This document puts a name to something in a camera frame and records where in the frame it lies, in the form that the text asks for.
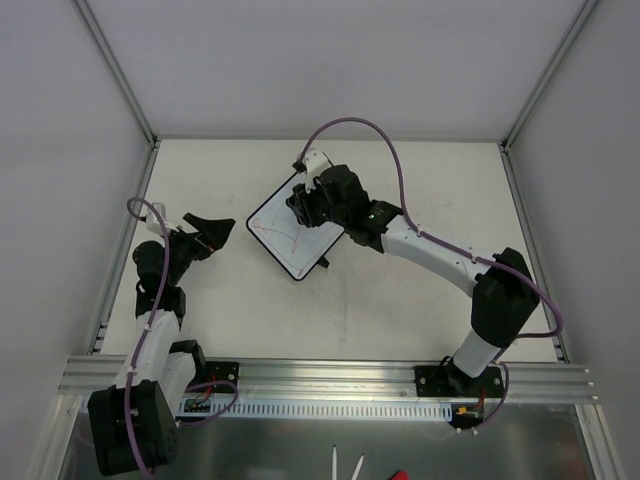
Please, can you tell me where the right aluminium frame post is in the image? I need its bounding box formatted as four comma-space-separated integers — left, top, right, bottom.
501, 0, 601, 152

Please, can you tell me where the aluminium frame post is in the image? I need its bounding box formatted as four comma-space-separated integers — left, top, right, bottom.
501, 0, 601, 152
71, 0, 158, 146

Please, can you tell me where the small black-framed whiteboard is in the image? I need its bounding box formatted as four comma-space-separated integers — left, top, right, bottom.
246, 174, 344, 281

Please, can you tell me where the white stick left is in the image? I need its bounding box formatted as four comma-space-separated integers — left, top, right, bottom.
331, 444, 338, 480

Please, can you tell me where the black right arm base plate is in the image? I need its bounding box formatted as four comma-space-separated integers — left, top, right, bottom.
413, 365, 504, 399

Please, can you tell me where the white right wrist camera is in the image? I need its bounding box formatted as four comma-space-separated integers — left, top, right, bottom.
293, 148, 332, 193

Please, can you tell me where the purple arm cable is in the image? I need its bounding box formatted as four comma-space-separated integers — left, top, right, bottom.
122, 197, 240, 474
298, 116, 564, 435

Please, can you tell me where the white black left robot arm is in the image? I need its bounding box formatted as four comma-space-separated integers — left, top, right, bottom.
87, 213, 236, 476

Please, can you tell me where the red object at bottom edge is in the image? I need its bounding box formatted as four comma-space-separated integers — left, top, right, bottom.
389, 470, 409, 480

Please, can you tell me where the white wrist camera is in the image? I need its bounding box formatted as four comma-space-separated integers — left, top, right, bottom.
144, 202, 177, 236
293, 148, 332, 193

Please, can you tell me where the white stick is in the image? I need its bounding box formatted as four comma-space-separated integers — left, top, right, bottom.
350, 453, 365, 480
331, 444, 338, 480

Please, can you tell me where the aluminium mounting rail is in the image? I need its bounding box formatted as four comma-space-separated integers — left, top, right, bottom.
57, 355, 600, 404

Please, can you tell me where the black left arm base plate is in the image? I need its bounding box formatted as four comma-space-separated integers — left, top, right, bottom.
186, 361, 240, 399

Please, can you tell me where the white slotted cable duct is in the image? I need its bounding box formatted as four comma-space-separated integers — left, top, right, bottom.
179, 397, 454, 422

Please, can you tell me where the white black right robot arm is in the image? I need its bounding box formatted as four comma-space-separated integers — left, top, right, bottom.
286, 161, 540, 396

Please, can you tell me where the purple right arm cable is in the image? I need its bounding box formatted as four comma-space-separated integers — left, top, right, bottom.
298, 116, 564, 435

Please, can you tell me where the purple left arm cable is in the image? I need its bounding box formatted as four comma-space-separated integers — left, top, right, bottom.
122, 197, 240, 474

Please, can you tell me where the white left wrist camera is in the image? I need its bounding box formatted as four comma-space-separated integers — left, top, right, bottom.
144, 202, 177, 236

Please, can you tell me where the white stick right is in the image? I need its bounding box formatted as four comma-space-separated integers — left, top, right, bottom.
350, 453, 365, 480

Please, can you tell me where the left aluminium frame post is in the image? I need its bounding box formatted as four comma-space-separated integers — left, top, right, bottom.
71, 0, 158, 146

